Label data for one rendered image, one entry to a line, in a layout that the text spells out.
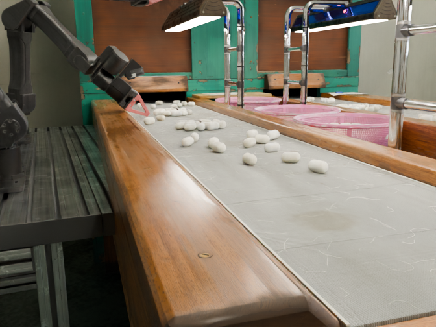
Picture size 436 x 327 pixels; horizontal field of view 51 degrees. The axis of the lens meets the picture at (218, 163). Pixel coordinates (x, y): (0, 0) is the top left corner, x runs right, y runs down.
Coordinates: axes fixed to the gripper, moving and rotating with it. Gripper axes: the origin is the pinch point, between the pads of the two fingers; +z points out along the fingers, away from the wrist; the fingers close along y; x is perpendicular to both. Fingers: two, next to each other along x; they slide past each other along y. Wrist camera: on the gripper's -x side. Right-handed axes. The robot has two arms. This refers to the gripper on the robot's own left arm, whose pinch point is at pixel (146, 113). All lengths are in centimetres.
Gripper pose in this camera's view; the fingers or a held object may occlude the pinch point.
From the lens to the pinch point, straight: 149.0
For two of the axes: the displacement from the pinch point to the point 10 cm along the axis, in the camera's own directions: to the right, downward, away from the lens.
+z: 7.3, 5.8, 3.5
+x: -6.2, 7.9, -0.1
